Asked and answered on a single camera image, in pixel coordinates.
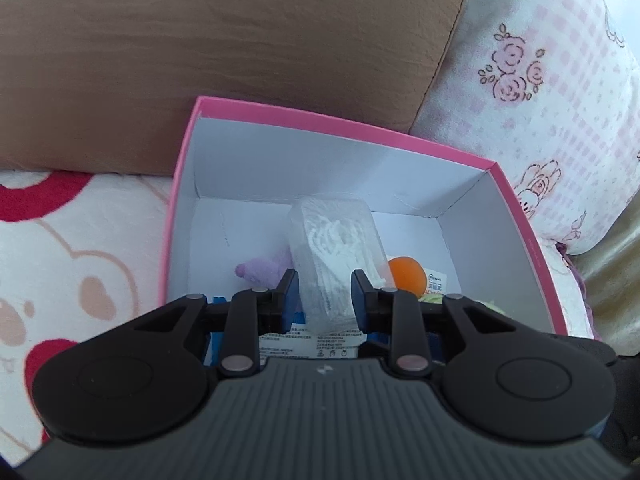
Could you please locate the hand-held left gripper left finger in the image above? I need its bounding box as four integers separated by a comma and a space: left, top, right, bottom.
131, 269, 301, 377

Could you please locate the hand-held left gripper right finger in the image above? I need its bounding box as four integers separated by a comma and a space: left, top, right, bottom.
351, 269, 517, 377

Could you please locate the blue wet wipes pack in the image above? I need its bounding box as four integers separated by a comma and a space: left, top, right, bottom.
202, 295, 443, 361

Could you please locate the orange makeup sponge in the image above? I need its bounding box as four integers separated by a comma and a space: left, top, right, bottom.
387, 256, 431, 297

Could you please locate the clear floss pick box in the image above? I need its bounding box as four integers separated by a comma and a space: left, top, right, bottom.
286, 196, 390, 336

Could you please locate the green yarn ball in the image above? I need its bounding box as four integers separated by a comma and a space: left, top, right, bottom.
417, 292, 508, 316

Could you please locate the white tissue pack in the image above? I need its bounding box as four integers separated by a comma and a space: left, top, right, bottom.
425, 270, 448, 297

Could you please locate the pink cardboard box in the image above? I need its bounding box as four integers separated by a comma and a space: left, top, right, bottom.
158, 95, 570, 361

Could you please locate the purple plush toy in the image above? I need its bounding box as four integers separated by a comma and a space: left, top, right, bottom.
235, 252, 296, 290

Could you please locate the gold fabric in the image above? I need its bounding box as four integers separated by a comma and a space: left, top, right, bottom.
575, 195, 640, 356

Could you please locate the pink floral pillow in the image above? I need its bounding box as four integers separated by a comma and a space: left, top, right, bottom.
410, 0, 640, 256

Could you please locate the brown cushion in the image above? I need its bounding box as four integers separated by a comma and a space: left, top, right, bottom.
0, 0, 473, 178

